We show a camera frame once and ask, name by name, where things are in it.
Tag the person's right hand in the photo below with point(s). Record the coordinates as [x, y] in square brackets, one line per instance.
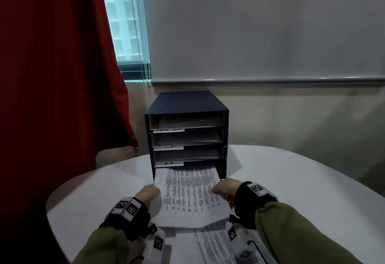
[230, 187]

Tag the person's left hand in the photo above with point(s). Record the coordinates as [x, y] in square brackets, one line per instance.
[147, 194]

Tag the pile of printed papers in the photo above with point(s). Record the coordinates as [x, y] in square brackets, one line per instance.
[216, 245]

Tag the dark blue paper tray organizer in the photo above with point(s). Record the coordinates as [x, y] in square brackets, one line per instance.
[186, 101]

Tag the person's right forearm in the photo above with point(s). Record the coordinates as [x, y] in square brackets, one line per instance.
[300, 236]

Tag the person's left forearm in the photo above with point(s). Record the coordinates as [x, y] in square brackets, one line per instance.
[102, 248]

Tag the black right wrist band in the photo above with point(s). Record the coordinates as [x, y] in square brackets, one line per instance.
[246, 209]

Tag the black wrist band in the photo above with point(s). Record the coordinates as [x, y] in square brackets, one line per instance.
[129, 227]
[246, 209]

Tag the black left wrist band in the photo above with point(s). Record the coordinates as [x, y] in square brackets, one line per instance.
[129, 227]

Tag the beige chair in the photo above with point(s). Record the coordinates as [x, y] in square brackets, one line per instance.
[111, 157]

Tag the red curtain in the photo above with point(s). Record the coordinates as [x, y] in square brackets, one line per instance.
[45, 77]

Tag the wide white roller blind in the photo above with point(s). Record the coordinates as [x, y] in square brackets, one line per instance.
[255, 23]

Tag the window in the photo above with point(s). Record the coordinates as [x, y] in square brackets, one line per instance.
[123, 17]

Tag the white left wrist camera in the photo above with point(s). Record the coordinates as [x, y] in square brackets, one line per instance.
[153, 248]

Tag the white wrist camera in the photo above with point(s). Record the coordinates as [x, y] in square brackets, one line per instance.
[239, 242]
[153, 248]

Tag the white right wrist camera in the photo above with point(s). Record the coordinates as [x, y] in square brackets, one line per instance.
[239, 242]

